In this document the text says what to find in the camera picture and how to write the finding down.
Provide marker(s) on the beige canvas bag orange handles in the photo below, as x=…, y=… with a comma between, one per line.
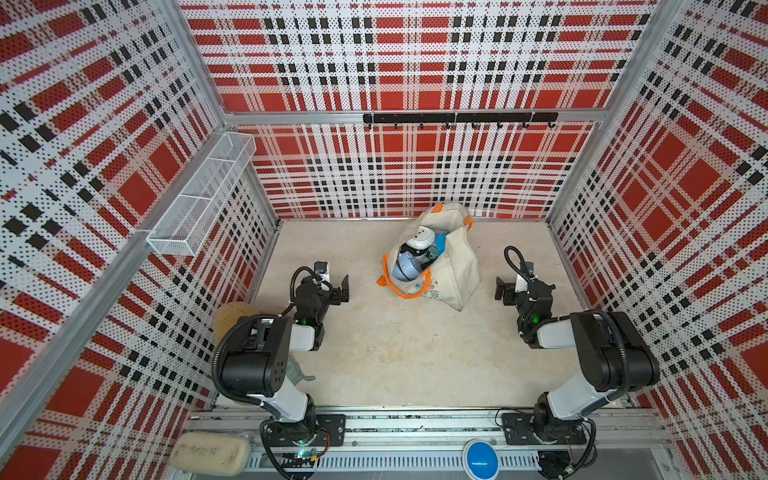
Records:
x=453, y=276

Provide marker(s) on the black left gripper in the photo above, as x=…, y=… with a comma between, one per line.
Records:
x=335, y=297

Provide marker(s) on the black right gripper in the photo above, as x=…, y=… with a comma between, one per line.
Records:
x=508, y=292

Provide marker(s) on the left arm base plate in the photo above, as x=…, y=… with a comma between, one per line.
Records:
x=316, y=430

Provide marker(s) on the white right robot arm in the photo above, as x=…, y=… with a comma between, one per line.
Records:
x=613, y=358

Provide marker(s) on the black and white round clock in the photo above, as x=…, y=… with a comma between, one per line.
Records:
x=422, y=239

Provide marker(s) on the white wire mesh basket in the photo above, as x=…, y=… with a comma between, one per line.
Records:
x=186, y=223

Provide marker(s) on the dark blue square alarm clock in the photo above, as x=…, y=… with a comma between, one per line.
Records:
x=407, y=267

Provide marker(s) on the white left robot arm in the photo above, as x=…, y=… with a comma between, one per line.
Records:
x=250, y=364

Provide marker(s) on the beige sponge block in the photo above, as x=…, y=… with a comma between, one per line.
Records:
x=210, y=454

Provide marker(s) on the brown teddy bear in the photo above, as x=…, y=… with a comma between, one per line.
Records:
x=227, y=316

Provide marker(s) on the teal small clock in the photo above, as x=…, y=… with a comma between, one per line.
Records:
x=440, y=243

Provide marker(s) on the blue round button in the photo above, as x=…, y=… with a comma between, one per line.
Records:
x=480, y=461

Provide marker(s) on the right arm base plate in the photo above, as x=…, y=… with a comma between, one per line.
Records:
x=527, y=429

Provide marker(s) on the black hook rail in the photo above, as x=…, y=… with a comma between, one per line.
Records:
x=523, y=118

